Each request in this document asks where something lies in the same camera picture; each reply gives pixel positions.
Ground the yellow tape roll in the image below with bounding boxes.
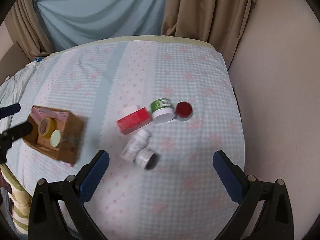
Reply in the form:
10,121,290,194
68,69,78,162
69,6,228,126
38,116,56,139

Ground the pale green round tin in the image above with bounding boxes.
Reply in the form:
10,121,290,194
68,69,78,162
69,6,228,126
50,129,61,147

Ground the white jar with dark lid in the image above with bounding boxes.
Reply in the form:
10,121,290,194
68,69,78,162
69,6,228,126
135,148,158,170

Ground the white vitamin pill bottle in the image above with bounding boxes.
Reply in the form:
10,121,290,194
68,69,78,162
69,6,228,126
120,129,151,163

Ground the red rectangular carton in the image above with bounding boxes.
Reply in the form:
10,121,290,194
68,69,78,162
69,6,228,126
116,108,152,135

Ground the green labelled white jar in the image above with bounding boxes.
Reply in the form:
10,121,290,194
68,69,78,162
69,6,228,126
150,98,175,124

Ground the red lidded small jar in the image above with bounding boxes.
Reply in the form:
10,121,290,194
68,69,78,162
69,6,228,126
176,101,193,121

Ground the small white rounded case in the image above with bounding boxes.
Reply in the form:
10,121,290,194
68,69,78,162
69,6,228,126
123,105,139,116

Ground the open cardboard box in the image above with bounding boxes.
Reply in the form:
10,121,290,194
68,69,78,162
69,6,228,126
23,105,84,165

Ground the striped green white cloth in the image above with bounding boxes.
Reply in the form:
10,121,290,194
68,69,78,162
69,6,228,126
1,164,32,236

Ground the light blue patterned bedspread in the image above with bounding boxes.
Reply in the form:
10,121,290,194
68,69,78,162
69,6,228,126
1,40,245,239

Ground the light blue curtain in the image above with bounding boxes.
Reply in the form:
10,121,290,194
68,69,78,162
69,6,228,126
34,0,166,51

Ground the beige curtain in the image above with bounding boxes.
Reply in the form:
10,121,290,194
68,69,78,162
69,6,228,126
162,0,256,66

